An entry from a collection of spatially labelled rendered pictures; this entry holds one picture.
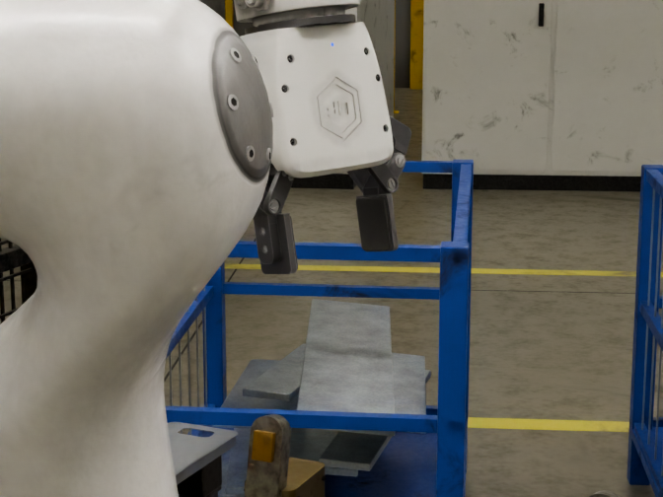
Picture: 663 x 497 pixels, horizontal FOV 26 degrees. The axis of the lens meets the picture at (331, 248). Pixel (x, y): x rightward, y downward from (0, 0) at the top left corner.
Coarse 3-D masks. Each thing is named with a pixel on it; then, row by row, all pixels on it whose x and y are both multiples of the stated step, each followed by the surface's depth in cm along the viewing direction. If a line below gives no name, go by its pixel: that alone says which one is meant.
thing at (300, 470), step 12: (288, 468) 151; (300, 468) 151; (312, 468) 151; (324, 468) 152; (288, 480) 148; (300, 480) 148; (312, 480) 150; (324, 480) 152; (288, 492) 145; (300, 492) 147; (312, 492) 150; (324, 492) 153
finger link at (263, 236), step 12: (264, 192) 94; (264, 216) 94; (276, 216) 94; (288, 216) 94; (264, 228) 94; (276, 228) 94; (288, 228) 94; (264, 240) 94; (276, 240) 94; (288, 240) 94; (264, 252) 95; (276, 252) 94; (288, 252) 94; (264, 264) 96; (276, 264) 95; (288, 264) 94
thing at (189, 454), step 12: (216, 432) 176; (228, 432) 176; (180, 444) 172; (192, 444) 172; (204, 444) 172; (216, 444) 172; (228, 444) 173; (180, 456) 168; (192, 456) 168; (204, 456) 168; (216, 456) 170; (180, 468) 164; (192, 468) 165; (180, 480) 163
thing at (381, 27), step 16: (368, 0) 944; (384, 0) 1042; (368, 16) 947; (384, 16) 1046; (368, 32) 950; (384, 32) 1049; (384, 48) 1053; (384, 64) 1056; (384, 80) 1059; (320, 176) 912; (336, 176) 911
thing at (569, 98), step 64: (448, 0) 884; (512, 0) 881; (576, 0) 878; (640, 0) 875; (448, 64) 892; (512, 64) 889; (576, 64) 886; (640, 64) 884; (448, 128) 901; (512, 128) 898; (576, 128) 895; (640, 128) 892
